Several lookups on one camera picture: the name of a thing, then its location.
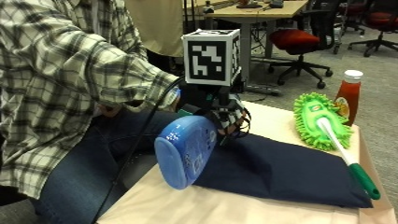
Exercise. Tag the blue plastic container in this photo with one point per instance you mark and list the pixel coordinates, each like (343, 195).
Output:
(186, 152)

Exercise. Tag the grey floor power strip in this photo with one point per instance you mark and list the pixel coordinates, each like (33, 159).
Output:
(262, 89)

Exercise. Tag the navy blue cushion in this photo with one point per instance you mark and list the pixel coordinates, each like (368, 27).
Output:
(280, 171)

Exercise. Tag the white marker cube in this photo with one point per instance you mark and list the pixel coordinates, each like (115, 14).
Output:
(206, 59)

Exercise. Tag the green microfibre duster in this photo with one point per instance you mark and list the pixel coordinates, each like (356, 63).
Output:
(320, 124)

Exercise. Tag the red sauce bottle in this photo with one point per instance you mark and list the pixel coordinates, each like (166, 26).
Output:
(348, 96)

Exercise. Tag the red office chair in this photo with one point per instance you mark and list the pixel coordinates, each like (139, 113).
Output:
(380, 21)
(295, 40)

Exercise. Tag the wooden office desk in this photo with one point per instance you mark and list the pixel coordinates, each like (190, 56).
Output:
(252, 12)

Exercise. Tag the beige partition panel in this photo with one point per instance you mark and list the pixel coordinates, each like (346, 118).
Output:
(159, 25)

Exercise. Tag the dark object on desk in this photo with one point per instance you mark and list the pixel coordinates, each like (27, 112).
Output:
(248, 4)

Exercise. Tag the the person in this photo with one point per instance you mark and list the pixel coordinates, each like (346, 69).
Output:
(49, 93)

